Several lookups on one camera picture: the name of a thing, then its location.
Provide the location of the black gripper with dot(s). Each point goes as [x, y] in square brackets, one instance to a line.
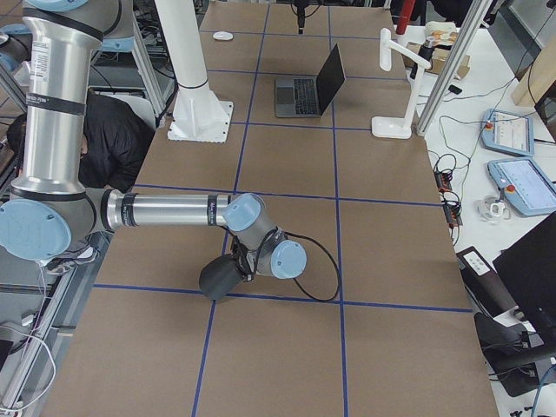
[301, 12]
[218, 276]

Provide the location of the grey laptop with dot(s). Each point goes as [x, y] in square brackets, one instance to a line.
[304, 96]

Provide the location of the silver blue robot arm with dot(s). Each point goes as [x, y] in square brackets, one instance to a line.
[54, 227]

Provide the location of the white computer mouse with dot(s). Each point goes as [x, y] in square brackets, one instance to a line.
[223, 36]

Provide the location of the white desk lamp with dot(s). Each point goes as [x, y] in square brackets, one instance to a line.
[397, 119]

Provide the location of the red cylinder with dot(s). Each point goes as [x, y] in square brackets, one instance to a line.
[404, 16]

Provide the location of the black water bottle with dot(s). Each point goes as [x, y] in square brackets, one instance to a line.
[426, 50]

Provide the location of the cardboard box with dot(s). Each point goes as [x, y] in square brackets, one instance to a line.
[439, 59]

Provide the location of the person in black jacket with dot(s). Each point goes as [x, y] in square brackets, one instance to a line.
[65, 153]

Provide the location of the upper blue teach pendant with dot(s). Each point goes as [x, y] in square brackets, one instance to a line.
[507, 133]

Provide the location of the blue teach pendant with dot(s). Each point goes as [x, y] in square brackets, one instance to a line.
[524, 185]
[507, 133]

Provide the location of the lower blue teach pendant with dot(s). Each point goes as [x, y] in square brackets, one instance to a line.
[524, 185]

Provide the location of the black monitor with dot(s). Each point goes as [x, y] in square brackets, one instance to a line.
[527, 269]

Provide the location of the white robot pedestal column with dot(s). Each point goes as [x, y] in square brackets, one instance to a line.
[198, 115]

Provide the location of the aluminium frame post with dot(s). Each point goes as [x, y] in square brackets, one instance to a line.
[468, 29]

